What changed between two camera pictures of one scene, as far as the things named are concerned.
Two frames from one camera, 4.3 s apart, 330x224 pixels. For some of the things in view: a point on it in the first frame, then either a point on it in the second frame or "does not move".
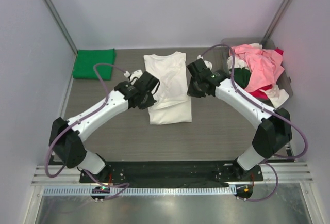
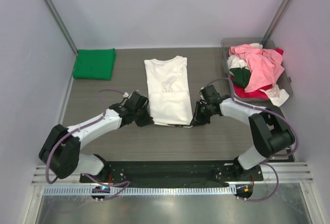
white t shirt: x=172 y=104 does not move
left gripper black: x=145 y=100 → x=142 y=115
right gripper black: x=197 y=87 → x=201 y=113
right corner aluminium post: x=286 y=4 does not move
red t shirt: x=258 y=92 does not move
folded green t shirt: x=86 y=59 does not move
